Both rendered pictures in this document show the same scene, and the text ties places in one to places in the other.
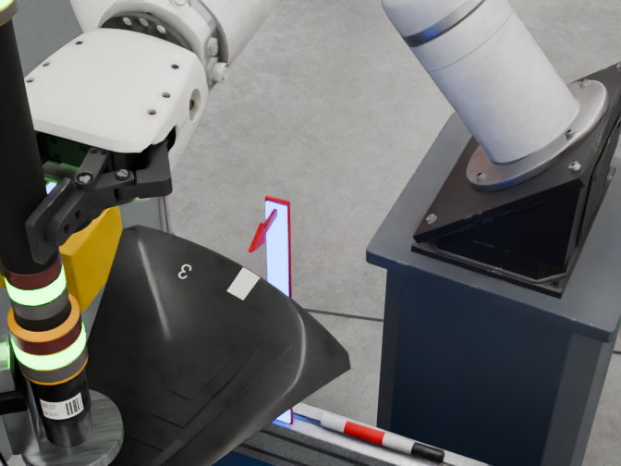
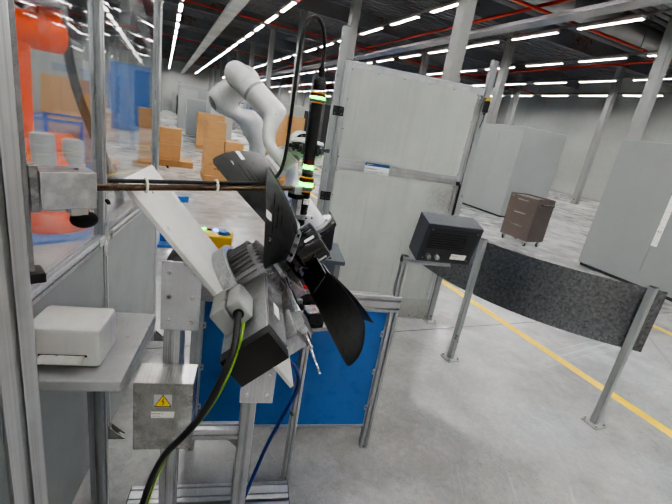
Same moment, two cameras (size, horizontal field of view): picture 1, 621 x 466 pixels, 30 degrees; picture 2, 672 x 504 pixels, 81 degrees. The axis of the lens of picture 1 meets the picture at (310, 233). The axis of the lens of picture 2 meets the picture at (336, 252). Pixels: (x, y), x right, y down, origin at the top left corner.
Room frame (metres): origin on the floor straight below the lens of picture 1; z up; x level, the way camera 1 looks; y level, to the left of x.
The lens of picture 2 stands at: (-0.57, 0.76, 1.55)
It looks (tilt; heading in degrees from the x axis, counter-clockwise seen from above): 18 degrees down; 324
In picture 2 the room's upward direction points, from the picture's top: 10 degrees clockwise
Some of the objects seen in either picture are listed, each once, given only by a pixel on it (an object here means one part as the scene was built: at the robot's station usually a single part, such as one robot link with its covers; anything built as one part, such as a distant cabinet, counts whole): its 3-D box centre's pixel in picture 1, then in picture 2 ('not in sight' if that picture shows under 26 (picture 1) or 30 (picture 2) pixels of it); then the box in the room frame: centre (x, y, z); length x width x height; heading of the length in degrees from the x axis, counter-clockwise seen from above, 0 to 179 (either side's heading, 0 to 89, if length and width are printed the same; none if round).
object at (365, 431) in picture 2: not in sight; (376, 381); (0.61, -0.47, 0.39); 0.04 x 0.04 x 0.78; 68
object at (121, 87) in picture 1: (113, 103); (306, 146); (0.58, 0.12, 1.47); 0.11 x 0.10 x 0.07; 158
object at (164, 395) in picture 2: not in sight; (166, 406); (0.39, 0.56, 0.73); 0.15 x 0.09 x 0.22; 68
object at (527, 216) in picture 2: not in sight; (527, 220); (3.45, -6.36, 0.45); 0.68 x 0.47 x 0.90; 173
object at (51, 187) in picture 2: not in sight; (61, 187); (0.34, 0.77, 1.35); 0.10 x 0.07 x 0.09; 103
